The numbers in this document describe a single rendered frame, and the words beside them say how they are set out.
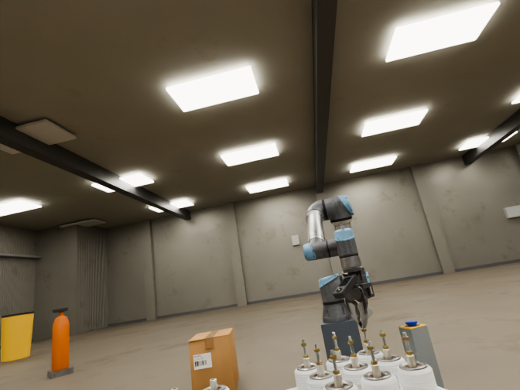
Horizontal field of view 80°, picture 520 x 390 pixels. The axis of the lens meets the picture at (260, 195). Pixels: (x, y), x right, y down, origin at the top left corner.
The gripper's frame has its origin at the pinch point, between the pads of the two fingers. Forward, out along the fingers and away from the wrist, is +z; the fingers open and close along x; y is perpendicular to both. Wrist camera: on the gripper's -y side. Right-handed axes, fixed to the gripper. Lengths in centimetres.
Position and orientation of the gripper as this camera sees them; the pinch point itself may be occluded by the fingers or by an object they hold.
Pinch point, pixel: (360, 324)
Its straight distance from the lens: 128.0
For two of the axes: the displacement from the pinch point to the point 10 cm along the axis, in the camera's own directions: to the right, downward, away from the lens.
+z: 1.6, 9.5, -2.7
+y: 8.1, 0.3, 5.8
